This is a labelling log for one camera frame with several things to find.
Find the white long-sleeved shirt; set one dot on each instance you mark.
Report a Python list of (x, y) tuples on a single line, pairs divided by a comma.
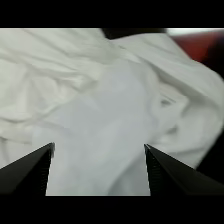
[(100, 110)]

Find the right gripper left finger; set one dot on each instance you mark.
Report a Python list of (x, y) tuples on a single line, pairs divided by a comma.
[(28, 175)]

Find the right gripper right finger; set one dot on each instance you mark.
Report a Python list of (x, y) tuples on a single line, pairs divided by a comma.
[(173, 176)]

